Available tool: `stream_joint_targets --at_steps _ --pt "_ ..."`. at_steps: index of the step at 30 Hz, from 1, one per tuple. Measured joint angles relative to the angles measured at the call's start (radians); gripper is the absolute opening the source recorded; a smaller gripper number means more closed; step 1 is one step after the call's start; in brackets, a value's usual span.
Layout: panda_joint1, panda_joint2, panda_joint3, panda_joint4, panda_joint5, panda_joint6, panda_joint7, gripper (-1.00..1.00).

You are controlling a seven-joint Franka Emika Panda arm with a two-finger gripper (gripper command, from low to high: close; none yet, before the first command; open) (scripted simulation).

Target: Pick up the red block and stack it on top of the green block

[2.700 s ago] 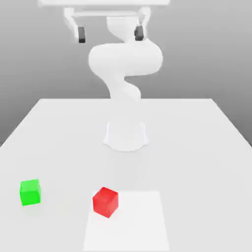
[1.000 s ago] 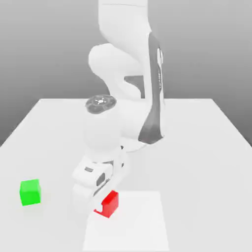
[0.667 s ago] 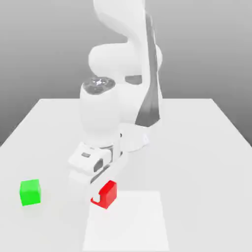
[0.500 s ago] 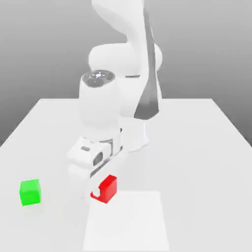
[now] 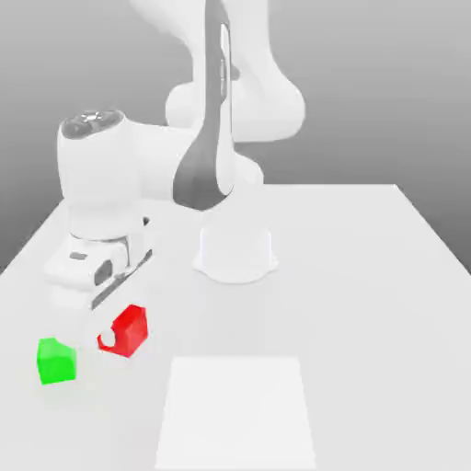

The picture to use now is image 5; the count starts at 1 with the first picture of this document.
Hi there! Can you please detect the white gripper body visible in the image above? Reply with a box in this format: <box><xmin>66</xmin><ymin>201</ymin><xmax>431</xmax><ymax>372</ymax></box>
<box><xmin>88</xmin><ymin>247</ymin><xmax>157</xmax><ymax>327</ymax></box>

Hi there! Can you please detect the small red cube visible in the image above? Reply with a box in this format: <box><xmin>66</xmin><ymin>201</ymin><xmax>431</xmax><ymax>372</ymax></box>
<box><xmin>96</xmin><ymin>304</ymin><xmax>149</xmax><ymax>359</ymax></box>

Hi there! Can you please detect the small green cube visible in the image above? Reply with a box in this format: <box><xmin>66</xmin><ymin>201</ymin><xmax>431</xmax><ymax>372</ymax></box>
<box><xmin>36</xmin><ymin>336</ymin><xmax>78</xmax><ymax>386</ymax></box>

